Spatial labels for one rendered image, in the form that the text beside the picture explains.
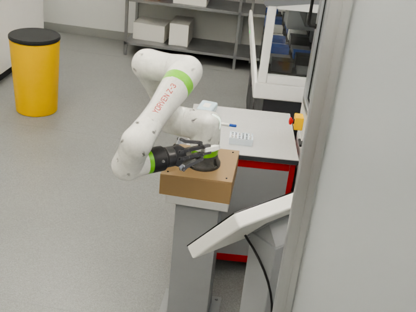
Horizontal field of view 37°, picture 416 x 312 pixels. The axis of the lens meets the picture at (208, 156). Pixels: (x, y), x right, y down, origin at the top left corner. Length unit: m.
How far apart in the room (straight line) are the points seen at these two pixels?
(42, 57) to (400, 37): 4.21
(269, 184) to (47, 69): 2.52
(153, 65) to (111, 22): 5.10
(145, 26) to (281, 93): 3.39
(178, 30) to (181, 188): 4.26
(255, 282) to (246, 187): 1.18
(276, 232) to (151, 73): 0.78
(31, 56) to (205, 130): 2.71
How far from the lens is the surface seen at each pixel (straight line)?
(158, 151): 2.20
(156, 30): 6.93
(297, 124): 3.32
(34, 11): 6.63
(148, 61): 2.38
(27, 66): 5.18
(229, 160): 2.85
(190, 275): 3.01
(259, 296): 2.17
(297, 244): 1.30
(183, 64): 2.31
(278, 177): 3.25
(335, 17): 1.11
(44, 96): 5.28
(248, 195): 3.29
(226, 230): 1.88
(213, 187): 2.69
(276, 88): 3.78
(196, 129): 2.66
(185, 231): 2.87
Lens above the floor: 2.16
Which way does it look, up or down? 27 degrees down
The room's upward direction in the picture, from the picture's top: 6 degrees clockwise
